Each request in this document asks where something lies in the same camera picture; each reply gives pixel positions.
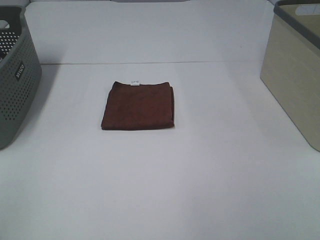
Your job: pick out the beige bin with grey rim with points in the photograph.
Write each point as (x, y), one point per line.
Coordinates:
(291, 64)

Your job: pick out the grey perforated plastic basket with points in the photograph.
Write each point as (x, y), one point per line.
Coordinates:
(20, 72)

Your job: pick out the brown towel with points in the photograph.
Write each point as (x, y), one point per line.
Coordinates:
(143, 107)

